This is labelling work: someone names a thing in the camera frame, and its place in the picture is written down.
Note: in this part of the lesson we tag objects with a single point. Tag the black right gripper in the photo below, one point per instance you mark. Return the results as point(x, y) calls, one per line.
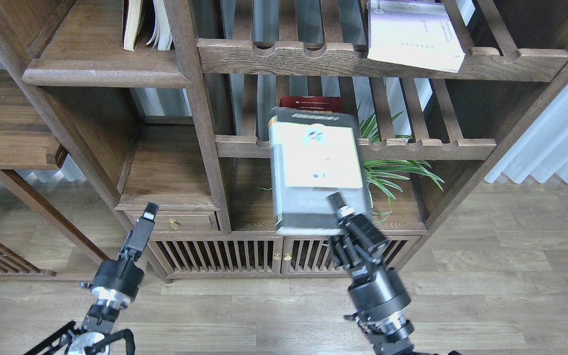
point(377, 292)

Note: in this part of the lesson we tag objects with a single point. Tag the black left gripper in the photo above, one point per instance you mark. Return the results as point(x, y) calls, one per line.
point(117, 282)

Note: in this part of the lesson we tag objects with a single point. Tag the grey green cover book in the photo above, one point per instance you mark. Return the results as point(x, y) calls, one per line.
point(313, 167)

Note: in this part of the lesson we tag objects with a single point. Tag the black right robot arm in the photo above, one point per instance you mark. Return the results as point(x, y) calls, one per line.
point(387, 341)

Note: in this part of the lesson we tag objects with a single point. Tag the brass drawer knob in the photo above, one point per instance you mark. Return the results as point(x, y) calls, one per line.
point(174, 225)

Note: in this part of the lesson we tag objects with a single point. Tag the green spider plant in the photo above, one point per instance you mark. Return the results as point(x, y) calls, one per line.
point(392, 170)

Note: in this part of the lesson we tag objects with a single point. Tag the brass cabinet door knobs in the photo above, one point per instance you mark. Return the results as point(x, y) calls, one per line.
point(278, 256)

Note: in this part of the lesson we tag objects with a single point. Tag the dark wooden bookshelf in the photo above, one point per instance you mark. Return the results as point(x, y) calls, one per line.
point(180, 128)

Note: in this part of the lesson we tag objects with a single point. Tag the red cover book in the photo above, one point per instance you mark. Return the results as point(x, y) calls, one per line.
point(312, 103)

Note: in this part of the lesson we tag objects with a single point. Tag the wooden side table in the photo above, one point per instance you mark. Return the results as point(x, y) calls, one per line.
point(50, 226)

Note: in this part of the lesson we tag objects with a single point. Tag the white open standing book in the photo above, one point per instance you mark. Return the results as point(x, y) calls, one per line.
point(161, 37)

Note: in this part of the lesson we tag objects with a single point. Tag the white paperback book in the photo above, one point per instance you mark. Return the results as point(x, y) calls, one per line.
point(413, 33)

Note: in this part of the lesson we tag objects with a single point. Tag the tan standing book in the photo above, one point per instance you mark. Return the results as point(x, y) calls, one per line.
point(133, 17)

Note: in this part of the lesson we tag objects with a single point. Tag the white curtain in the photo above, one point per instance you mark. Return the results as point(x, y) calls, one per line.
point(542, 151)

